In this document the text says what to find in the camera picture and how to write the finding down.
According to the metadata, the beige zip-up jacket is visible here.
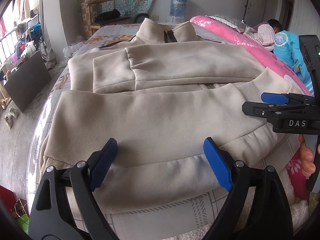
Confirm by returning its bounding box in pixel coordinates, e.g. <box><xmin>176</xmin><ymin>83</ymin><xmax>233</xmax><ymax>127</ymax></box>
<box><xmin>40</xmin><ymin>19</ymin><xmax>301</xmax><ymax>213</ymax></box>

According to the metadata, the person's right hand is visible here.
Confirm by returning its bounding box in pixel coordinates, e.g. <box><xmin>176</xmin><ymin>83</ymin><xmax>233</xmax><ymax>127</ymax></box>
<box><xmin>298</xmin><ymin>134</ymin><xmax>316</xmax><ymax>178</ymax></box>

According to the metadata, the green shopping bag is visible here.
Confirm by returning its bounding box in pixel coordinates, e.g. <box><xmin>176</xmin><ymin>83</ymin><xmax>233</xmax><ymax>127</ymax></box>
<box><xmin>16</xmin><ymin>214</ymin><xmax>29</xmax><ymax>234</ymax></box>

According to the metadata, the pink floral quilt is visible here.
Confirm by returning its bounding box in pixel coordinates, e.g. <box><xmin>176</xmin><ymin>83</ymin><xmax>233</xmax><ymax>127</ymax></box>
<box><xmin>190</xmin><ymin>16</ymin><xmax>310</xmax><ymax>200</ymax></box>

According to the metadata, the light blue garment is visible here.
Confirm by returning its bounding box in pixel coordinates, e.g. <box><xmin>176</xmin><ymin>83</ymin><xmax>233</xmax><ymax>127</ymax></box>
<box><xmin>273</xmin><ymin>30</ymin><xmax>314</xmax><ymax>95</ymax></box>

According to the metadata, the red paper bag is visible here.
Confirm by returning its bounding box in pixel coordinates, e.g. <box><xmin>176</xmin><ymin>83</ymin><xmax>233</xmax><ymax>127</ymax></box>
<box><xmin>0</xmin><ymin>185</ymin><xmax>16</xmax><ymax>213</ymax></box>

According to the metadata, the floral grey bed sheet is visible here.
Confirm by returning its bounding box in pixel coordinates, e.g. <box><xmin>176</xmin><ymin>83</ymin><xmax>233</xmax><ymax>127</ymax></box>
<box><xmin>26</xmin><ymin>23</ymin><xmax>304</xmax><ymax>240</ymax></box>

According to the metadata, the sleeping person checkered top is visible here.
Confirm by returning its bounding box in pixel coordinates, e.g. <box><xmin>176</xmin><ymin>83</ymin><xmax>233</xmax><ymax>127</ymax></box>
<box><xmin>243</xmin><ymin>18</ymin><xmax>283</xmax><ymax>52</ymax></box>

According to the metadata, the silver lace pillow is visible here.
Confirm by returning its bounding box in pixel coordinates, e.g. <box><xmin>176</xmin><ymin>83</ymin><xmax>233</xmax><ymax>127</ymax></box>
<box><xmin>208</xmin><ymin>14</ymin><xmax>248</xmax><ymax>33</ymax></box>

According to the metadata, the pair of beige shoes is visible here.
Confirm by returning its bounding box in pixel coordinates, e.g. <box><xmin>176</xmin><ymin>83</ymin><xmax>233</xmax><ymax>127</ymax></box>
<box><xmin>4</xmin><ymin>107</ymin><xmax>19</xmax><ymax>129</ymax></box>

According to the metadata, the white water dispenser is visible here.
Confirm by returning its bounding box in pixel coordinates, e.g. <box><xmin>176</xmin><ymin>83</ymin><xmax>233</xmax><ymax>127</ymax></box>
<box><xmin>166</xmin><ymin>16</ymin><xmax>188</xmax><ymax>24</ymax></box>

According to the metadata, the blue water jug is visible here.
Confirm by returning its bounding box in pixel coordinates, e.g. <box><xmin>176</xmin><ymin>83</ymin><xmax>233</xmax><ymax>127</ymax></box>
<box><xmin>169</xmin><ymin>0</ymin><xmax>188</xmax><ymax>18</ymax></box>

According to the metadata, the dark grey cabinet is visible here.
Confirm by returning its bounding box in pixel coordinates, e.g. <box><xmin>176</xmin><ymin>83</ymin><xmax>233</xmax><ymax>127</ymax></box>
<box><xmin>4</xmin><ymin>51</ymin><xmax>51</xmax><ymax>113</ymax></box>

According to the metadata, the black round fan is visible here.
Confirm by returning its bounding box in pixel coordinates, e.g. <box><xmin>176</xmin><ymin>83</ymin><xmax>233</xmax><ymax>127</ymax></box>
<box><xmin>133</xmin><ymin>13</ymin><xmax>150</xmax><ymax>24</ymax></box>

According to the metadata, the white plastic bag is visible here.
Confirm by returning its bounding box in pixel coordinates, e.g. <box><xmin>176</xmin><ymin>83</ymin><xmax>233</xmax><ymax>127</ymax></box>
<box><xmin>62</xmin><ymin>42</ymin><xmax>84</xmax><ymax>58</ymax></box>

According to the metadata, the wooden chair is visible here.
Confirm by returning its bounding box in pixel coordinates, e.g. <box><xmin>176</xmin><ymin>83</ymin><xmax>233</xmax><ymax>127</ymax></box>
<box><xmin>81</xmin><ymin>0</ymin><xmax>131</xmax><ymax>38</ymax></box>

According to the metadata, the black bag on chair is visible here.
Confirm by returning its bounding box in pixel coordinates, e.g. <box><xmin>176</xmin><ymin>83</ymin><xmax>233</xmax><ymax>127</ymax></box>
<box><xmin>96</xmin><ymin>9</ymin><xmax>121</xmax><ymax>21</ymax></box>

